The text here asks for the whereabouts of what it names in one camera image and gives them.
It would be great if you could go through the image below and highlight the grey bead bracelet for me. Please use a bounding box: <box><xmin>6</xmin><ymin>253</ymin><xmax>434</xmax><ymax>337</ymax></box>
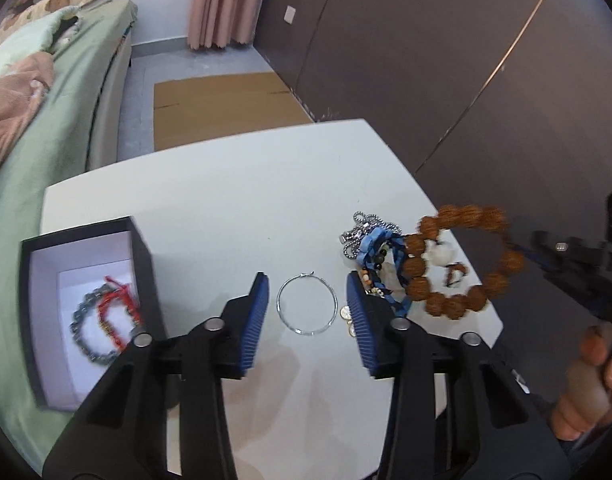
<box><xmin>70</xmin><ymin>284</ymin><xmax>122</xmax><ymax>365</ymax></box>

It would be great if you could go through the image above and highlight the blue braided bracelet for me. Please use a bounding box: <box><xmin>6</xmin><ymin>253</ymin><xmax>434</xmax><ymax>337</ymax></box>
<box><xmin>358</xmin><ymin>227</ymin><xmax>413</xmax><ymax>313</ymax></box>

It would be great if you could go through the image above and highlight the bed with green sheet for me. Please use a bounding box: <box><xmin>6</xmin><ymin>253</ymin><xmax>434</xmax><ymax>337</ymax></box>
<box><xmin>0</xmin><ymin>0</ymin><xmax>139</xmax><ymax>476</ymax></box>

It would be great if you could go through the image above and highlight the silver chain necklace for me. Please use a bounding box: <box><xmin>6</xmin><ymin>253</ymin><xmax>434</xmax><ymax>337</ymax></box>
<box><xmin>342</xmin><ymin>211</ymin><xmax>403</xmax><ymax>261</ymax></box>

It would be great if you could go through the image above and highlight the black jewelry box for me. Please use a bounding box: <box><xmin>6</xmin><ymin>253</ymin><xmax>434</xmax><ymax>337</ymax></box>
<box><xmin>20</xmin><ymin>216</ymin><xmax>167</xmax><ymax>413</ymax></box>

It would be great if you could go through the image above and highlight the red string bracelet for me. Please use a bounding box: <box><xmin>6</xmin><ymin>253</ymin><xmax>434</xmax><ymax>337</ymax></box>
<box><xmin>96</xmin><ymin>276</ymin><xmax>144</xmax><ymax>353</ymax></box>

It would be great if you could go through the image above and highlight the brown wooden bead bracelet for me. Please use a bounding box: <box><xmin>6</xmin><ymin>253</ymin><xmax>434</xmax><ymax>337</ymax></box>
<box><xmin>402</xmin><ymin>204</ymin><xmax>527</xmax><ymax>319</ymax></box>

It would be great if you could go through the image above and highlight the pink curtain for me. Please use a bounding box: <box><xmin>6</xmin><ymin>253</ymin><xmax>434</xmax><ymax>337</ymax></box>
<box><xmin>188</xmin><ymin>0</ymin><xmax>277</xmax><ymax>51</ymax></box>

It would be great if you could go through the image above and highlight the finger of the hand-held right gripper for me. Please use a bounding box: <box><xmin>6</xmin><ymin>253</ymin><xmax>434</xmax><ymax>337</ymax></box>
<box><xmin>508</xmin><ymin>231</ymin><xmax>609</xmax><ymax>311</ymax></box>

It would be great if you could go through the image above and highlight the flat cardboard sheet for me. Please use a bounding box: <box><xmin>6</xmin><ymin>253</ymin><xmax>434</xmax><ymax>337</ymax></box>
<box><xmin>153</xmin><ymin>72</ymin><xmax>314</xmax><ymax>152</ymax></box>

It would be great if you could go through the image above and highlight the small mixed bead bracelet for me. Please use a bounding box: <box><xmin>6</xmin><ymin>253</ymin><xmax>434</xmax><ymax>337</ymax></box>
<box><xmin>361</xmin><ymin>269</ymin><xmax>403</xmax><ymax>302</ymax></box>

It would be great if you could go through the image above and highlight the pink fleece blanket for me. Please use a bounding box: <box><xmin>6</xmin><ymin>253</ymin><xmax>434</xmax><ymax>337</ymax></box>
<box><xmin>0</xmin><ymin>52</ymin><xmax>54</xmax><ymax>181</ymax></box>

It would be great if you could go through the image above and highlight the person's right hand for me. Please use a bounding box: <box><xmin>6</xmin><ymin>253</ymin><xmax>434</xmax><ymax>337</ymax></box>
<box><xmin>551</xmin><ymin>325</ymin><xmax>612</xmax><ymax>441</ymax></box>

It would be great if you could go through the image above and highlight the silver hoop bangle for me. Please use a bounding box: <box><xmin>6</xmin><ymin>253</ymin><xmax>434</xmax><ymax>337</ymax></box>
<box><xmin>277</xmin><ymin>272</ymin><xmax>339</xmax><ymax>336</ymax></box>

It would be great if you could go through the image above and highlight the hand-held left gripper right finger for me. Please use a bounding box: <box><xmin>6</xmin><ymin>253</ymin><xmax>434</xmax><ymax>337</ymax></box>
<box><xmin>347</xmin><ymin>270</ymin><xmax>572</xmax><ymax>480</ymax></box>

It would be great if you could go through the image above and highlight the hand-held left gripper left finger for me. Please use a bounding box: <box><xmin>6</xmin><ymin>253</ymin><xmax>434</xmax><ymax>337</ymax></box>
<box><xmin>42</xmin><ymin>272</ymin><xmax>271</xmax><ymax>480</ymax></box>

